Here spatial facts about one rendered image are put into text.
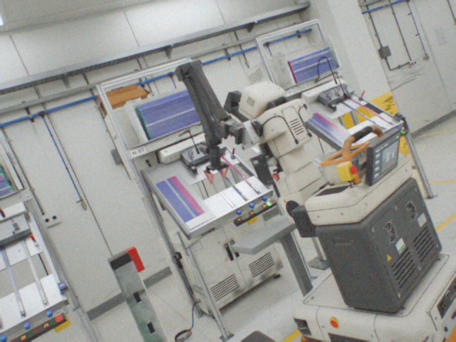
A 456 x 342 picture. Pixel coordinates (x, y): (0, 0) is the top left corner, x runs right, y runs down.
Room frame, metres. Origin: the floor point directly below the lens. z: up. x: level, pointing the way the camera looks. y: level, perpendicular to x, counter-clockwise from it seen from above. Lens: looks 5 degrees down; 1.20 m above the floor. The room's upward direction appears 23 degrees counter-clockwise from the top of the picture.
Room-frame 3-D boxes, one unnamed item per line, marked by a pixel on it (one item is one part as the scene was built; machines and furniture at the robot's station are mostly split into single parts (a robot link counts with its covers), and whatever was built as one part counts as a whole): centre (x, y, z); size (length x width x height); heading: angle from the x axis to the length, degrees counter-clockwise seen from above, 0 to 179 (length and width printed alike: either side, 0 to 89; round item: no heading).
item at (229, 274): (3.09, 0.37, 0.31); 0.70 x 0.65 x 0.62; 115
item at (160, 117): (3.01, 0.26, 1.52); 0.51 x 0.13 x 0.27; 115
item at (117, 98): (3.23, 0.49, 1.82); 0.68 x 0.30 x 0.20; 115
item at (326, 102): (3.55, -1.04, 0.65); 1.01 x 0.73 x 1.29; 25
